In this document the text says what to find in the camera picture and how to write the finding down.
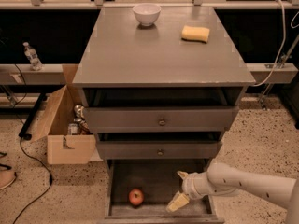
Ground grey drawer cabinet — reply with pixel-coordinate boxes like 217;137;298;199
72;6;257;224

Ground grey drawer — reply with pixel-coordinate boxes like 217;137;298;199
83;105;239;133
97;132;222;160
99;159;224;224

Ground white ceramic bowl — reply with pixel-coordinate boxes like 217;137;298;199
133;3;161;26

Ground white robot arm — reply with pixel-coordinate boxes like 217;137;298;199
166;162;299;224

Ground grey middle drawer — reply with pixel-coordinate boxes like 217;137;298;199
97;132;222;160

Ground metal items in box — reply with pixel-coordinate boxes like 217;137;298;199
67;105;91;135

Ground black floor cable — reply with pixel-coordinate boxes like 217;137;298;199
0;37;54;224

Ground white hanging cable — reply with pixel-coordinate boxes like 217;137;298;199
250;0;299;88

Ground grey bottom drawer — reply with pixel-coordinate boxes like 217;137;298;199
99;159;224;224

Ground yellow sponge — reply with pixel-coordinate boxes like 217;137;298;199
181;25;210;43

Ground clear plastic water bottle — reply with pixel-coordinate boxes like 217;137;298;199
23;42;43;71

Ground grey top drawer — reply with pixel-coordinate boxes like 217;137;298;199
83;105;239;133

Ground open cardboard box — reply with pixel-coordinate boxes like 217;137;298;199
32;64;101;164

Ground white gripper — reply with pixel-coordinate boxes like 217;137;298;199
166;171;215;212

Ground red apple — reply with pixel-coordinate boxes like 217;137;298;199
128;189;144;206

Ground grey wall rail shelf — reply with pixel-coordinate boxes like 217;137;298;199
0;63;298;86

